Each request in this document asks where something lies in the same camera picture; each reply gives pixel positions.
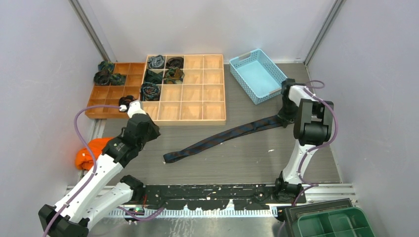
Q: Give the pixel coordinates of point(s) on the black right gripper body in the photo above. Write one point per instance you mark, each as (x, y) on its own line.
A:
(288, 111)

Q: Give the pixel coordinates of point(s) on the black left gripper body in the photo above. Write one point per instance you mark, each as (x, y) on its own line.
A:
(152, 134)

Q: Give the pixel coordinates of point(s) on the navy brown striped tie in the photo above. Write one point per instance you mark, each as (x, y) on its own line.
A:
(238, 131)

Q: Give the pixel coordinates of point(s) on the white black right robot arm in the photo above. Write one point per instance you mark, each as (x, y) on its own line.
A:
(313, 120)

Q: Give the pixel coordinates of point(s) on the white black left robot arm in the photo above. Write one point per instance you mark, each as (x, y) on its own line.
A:
(81, 209)

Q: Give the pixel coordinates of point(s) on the black rolled tie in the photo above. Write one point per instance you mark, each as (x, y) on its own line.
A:
(126, 100)

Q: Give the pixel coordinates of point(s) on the blue paisley rolled tie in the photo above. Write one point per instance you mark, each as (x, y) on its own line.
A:
(150, 92)

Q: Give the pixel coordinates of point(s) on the light blue plastic basket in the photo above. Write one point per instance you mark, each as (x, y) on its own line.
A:
(258, 75)

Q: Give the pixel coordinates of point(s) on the dark orange wooden compartment tray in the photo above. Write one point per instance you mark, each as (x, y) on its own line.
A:
(110, 95)

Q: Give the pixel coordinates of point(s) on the dark green rolled tie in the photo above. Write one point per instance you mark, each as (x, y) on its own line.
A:
(155, 77)

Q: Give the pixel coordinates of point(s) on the green dotted rolled tie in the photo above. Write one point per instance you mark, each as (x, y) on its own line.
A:
(117, 79)

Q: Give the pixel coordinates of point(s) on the green patterned rolled tie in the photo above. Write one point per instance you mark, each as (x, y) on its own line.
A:
(174, 76)

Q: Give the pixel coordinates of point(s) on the dark striped rolled tie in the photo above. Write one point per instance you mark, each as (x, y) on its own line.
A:
(102, 78)

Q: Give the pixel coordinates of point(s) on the orange cloth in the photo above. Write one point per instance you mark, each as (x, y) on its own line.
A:
(84, 160)

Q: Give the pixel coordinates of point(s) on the light wooden compartment tray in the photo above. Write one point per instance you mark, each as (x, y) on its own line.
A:
(198, 100)

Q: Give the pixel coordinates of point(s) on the grey blue rolled tie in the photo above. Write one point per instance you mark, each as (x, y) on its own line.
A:
(156, 62)

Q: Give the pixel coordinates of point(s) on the teal patterned rolled tie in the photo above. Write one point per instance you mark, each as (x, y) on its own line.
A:
(106, 65)

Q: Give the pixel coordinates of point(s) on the dark brown rolled tie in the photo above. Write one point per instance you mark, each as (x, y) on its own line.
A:
(175, 62)

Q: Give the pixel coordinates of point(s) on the green plastic bin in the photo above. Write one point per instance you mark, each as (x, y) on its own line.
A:
(346, 222)

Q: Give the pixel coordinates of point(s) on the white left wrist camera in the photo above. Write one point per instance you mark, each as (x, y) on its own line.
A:
(132, 108)

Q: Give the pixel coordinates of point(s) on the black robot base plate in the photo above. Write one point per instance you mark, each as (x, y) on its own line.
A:
(217, 197)

